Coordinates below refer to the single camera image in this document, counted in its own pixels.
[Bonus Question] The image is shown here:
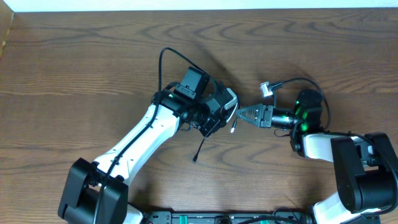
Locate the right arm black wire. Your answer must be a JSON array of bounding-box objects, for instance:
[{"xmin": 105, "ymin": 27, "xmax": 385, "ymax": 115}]
[{"xmin": 269, "ymin": 77, "xmax": 398, "ymax": 215}]

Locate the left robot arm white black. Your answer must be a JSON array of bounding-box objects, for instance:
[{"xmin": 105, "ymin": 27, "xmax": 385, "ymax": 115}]
[{"xmin": 58, "ymin": 67, "xmax": 238, "ymax": 224}]

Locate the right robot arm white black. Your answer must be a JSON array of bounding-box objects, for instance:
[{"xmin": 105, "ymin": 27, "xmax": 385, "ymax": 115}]
[{"xmin": 236, "ymin": 89, "xmax": 397, "ymax": 223}]

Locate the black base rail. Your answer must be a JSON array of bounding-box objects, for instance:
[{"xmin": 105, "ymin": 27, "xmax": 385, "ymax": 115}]
[{"xmin": 144, "ymin": 210, "xmax": 382, "ymax": 224}]

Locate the black usb cable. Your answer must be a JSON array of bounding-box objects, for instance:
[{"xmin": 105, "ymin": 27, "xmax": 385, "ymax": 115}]
[{"xmin": 192, "ymin": 119, "xmax": 221, "ymax": 164}]

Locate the white usb cable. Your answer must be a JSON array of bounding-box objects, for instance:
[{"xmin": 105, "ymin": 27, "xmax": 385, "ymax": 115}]
[{"xmin": 229, "ymin": 108, "xmax": 239, "ymax": 134}]

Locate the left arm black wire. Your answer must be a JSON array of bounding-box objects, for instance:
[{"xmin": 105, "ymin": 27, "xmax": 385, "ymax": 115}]
[{"xmin": 93, "ymin": 47, "xmax": 206, "ymax": 224}]

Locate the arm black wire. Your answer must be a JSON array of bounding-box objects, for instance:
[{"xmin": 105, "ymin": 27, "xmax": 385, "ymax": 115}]
[
  {"xmin": 269, "ymin": 77, "xmax": 398, "ymax": 215},
  {"xmin": 93, "ymin": 47, "xmax": 206, "ymax": 224}
]

